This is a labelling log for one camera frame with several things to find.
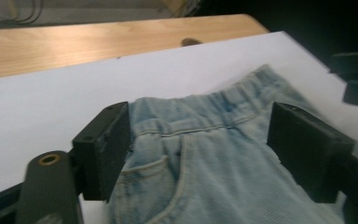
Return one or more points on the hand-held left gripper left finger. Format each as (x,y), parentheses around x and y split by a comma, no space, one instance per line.
(104,152)

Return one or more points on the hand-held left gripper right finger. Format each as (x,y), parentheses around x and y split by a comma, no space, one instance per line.
(307,149)

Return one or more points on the white table sheet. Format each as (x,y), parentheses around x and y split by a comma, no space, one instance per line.
(43,109)

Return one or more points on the light blue denim skirt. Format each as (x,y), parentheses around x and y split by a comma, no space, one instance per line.
(217,161)

